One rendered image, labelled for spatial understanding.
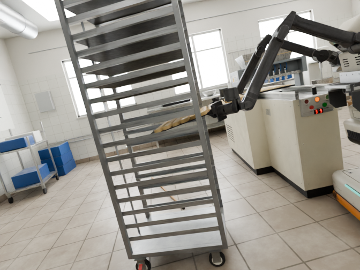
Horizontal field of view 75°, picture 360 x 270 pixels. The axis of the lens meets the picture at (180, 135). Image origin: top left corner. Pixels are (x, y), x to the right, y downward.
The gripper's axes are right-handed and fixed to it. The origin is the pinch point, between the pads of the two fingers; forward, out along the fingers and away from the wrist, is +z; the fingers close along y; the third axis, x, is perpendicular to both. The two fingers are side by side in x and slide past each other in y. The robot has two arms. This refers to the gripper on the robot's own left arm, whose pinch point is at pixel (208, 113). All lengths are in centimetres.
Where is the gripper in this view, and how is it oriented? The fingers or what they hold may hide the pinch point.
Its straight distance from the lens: 133.2
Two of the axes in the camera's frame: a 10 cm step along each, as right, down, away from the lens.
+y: 3.5, 9.3, 1.5
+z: -5.8, 0.8, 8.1
